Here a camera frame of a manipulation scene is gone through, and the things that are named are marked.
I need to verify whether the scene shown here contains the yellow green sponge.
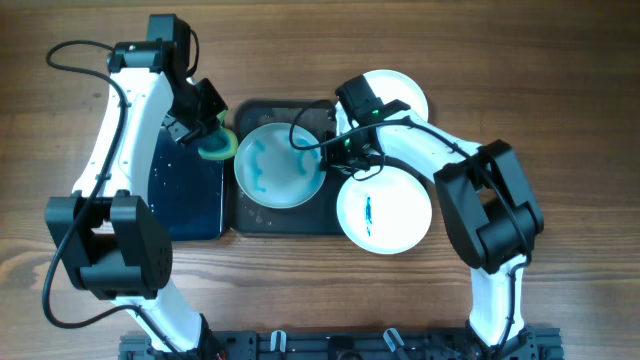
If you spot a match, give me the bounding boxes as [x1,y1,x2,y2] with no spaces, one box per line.
[198,110,239,161]

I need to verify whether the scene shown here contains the white plate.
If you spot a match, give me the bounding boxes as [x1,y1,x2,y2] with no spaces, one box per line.
[336,166,433,255]
[363,69,429,122]
[234,123,326,209]

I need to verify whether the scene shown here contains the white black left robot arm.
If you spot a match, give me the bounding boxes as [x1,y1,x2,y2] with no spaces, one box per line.
[45,14,238,359]

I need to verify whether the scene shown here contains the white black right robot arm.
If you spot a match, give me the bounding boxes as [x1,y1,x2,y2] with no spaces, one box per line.
[324,70,544,355]

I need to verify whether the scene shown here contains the black serving tray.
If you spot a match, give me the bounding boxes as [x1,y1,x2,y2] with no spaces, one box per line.
[224,99,347,237]

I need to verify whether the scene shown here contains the black water basin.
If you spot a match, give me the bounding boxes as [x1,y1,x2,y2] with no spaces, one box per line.
[148,129,225,242]

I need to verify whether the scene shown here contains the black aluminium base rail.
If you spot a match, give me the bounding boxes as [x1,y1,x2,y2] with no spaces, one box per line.
[118,327,565,360]

